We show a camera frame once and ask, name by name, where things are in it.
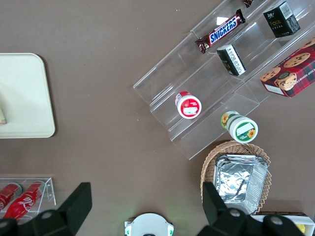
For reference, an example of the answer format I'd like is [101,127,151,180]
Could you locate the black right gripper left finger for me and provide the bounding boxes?
[31,181,93,236]

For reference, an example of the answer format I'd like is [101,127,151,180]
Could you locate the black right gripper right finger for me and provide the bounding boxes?
[196,181,264,236]

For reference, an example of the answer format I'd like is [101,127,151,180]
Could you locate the triangle sandwich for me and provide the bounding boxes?
[0,93,8,126]

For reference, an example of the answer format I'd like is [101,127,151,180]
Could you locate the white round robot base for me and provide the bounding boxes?
[124,212,174,236]

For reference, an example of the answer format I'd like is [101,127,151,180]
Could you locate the light tan woven basket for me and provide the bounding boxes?
[200,140,272,215]

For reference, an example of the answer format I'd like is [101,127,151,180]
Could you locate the white plastic tray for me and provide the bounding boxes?
[0,53,56,139]

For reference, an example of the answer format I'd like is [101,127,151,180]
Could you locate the clear acrylic can holder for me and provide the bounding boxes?
[0,177,57,220]

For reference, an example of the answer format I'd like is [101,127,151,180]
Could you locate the stacked aluminium foil containers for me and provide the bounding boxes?
[212,154,270,215]

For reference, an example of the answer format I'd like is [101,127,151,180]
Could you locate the red cola can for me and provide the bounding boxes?
[1,181,46,221]
[0,182,24,211]

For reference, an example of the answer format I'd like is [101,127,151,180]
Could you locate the green sunflower snack cup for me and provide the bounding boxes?
[220,110,259,144]

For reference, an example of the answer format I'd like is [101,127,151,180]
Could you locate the red lidded snack cup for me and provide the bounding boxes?
[175,91,203,120]

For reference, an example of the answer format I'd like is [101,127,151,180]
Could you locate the clear acrylic stepped display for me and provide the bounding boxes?
[132,0,315,161]

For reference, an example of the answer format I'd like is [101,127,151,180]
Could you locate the black box with white label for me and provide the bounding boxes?
[216,44,247,77]

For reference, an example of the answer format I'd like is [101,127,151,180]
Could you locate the red plaid cookie box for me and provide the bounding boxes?
[260,37,315,98]

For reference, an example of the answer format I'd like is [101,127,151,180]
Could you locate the Snickers chocolate bar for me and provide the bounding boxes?
[195,9,247,54]

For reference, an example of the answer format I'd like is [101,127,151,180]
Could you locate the black Face box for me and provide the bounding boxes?
[262,0,301,39]

